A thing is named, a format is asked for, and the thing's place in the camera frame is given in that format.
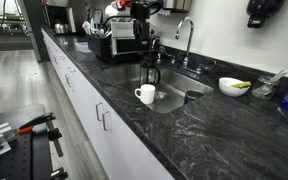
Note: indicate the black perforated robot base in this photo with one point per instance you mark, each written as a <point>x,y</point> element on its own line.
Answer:
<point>29,157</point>

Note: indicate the black dish drying rack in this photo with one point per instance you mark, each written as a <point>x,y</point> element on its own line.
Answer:
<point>99,42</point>

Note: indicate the white ceramic cup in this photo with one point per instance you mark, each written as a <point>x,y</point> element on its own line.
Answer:
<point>145,93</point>

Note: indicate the black coffee machine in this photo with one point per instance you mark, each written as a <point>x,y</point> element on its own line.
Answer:
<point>70,12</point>

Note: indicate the white bowl with sponge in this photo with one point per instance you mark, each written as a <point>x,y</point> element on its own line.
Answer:
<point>226,85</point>

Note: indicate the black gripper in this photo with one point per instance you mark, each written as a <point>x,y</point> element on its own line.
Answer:
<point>140,12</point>

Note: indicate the yellow sponge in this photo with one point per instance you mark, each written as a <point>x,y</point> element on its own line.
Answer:
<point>242,85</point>

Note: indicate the stainless steel sink basin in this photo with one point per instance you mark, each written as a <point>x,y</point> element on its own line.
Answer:
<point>172,83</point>

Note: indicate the glass jar with utensils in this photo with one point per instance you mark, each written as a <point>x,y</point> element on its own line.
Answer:
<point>266,86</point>

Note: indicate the orange handled clamp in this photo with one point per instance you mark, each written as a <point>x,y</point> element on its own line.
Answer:
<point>27,127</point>

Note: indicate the blue steel-lined mug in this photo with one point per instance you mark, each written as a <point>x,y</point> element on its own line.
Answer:
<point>191,96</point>

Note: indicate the sink drain strainer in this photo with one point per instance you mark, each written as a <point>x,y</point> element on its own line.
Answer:
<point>160,96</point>

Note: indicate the black glass french press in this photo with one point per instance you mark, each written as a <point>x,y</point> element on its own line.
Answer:
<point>149,72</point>

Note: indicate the chrome sink faucet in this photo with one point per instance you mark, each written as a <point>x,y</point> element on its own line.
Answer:
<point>188,19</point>

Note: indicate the white cabinet front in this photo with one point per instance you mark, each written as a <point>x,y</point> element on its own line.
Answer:
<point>121,153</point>

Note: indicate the black wall soap dispenser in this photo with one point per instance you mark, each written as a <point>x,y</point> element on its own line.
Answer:
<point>261,10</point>

